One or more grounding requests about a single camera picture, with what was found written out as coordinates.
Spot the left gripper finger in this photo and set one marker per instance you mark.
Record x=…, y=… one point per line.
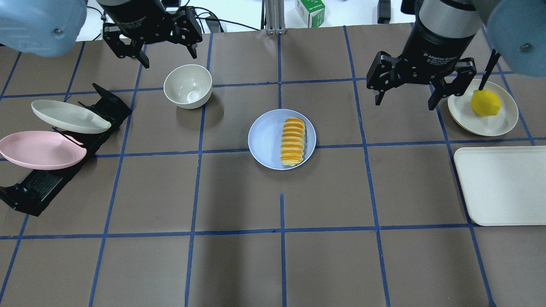
x=134, y=50
x=191, y=42

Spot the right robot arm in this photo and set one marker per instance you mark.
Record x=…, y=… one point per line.
x=516, y=29

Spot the cream rectangular tray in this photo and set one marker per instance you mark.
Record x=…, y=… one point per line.
x=503, y=186

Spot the sliced yellow bread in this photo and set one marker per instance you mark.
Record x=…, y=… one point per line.
x=292, y=142

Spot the black dish rack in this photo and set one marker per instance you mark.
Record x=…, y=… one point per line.
x=36, y=191

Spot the yellow lemon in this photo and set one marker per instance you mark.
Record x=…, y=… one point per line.
x=485, y=103

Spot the black power adapter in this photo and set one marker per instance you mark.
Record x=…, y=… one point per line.
x=383, y=11

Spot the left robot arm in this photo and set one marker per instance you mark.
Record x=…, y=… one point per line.
x=49, y=28

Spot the cream plate in rack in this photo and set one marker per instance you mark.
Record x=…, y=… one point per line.
x=69, y=117

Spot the cream plate with lemon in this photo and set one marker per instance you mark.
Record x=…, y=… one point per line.
x=462, y=112

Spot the cream bowl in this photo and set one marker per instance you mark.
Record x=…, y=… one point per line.
x=188, y=86

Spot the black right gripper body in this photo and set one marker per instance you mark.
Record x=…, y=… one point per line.
x=431, y=47

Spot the blue plate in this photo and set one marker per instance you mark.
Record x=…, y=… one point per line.
x=264, y=138

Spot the green white box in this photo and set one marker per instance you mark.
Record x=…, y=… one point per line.
x=312, y=12

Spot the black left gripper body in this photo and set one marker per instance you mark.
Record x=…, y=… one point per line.
x=137, y=19

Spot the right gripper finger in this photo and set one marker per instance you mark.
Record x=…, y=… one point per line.
x=379, y=93
x=441, y=91

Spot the pink plate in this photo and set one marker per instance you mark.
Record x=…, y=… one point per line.
x=41, y=150

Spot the aluminium frame post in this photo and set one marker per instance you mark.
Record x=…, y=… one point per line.
x=273, y=17

